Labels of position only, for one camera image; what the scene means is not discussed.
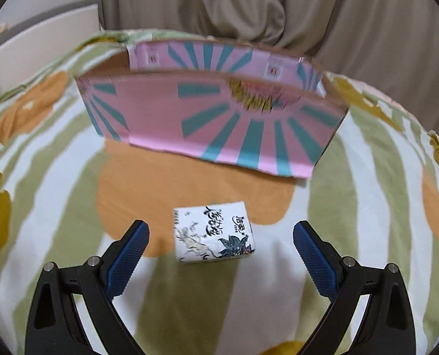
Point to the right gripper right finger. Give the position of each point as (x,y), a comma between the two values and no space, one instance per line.
(387,325)

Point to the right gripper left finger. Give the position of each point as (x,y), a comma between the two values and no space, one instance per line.
(54,325)

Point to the white floral small box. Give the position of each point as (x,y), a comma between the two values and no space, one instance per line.
(212,232)

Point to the pink teal cardboard box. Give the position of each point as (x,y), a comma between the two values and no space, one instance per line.
(222,102)

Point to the white headboard cushion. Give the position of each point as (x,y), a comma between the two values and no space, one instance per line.
(45,48)

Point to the grey bed headboard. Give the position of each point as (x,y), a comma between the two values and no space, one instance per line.
(38,22)

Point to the beige curtain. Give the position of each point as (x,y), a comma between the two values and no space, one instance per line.
(392,45)

